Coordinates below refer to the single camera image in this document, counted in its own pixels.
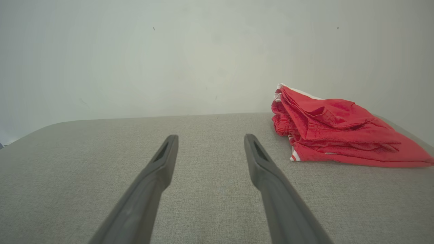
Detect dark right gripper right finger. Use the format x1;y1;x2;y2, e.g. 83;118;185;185
244;134;334;244

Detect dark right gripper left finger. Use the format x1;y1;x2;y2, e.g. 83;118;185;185
89;135;179;244

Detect red basketball jersey white sleeves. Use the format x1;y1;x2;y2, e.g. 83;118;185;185
271;102;434;168

